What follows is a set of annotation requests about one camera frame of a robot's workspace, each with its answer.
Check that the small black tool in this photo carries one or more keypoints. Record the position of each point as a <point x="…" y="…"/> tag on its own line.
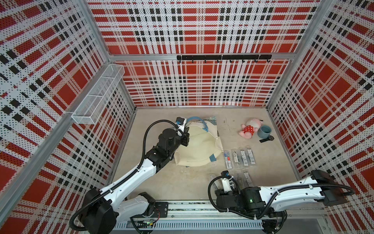
<point x="269" y="138"/>

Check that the clear case green compass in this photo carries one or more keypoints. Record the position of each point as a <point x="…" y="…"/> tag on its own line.
<point x="239" y="179"/>

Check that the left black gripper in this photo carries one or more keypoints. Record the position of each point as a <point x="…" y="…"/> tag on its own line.
<point x="185" y="137"/>

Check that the cream canvas tote bag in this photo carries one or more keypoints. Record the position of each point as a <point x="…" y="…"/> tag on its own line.
<point x="204" y="145"/>

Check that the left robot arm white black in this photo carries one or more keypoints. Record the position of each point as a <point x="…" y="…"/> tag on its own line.
<point x="103" y="208"/>

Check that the clear case barcode label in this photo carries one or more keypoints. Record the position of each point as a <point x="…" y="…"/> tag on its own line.
<point x="248" y="179"/>

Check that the teal ceramic cup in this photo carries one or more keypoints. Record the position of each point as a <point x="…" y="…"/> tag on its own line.
<point x="264" y="132"/>

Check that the black wall hook rail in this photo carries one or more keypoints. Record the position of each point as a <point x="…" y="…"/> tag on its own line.
<point x="254" y="57"/>

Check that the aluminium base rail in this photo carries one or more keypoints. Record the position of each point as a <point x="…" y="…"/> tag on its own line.
<point x="195" y="215"/>

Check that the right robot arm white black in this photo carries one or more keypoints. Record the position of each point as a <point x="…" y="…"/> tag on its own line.
<point x="318" y="187"/>

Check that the pink plush toy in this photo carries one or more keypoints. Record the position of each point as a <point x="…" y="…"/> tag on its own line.
<point x="251" y="127"/>

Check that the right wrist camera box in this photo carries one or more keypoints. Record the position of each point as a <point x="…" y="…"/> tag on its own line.
<point x="227" y="182"/>

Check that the clear compass case gold label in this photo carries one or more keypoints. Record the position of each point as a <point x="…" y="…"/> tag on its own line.
<point x="236" y="159"/>

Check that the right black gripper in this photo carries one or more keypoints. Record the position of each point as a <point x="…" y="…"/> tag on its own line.
<point x="219" y="193"/>

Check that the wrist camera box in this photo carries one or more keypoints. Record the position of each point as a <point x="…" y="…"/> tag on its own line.
<point x="227" y="182"/>
<point x="181" y="123"/>

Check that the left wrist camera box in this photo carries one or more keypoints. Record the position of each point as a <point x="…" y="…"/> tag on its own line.
<point x="181" y="123"/>

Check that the clear compass case red label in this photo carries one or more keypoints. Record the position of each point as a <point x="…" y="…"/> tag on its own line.
<point x="227" y="159"/>

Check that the white wire mesh basket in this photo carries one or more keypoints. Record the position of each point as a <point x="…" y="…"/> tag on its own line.
<point x="93" y="105"/>

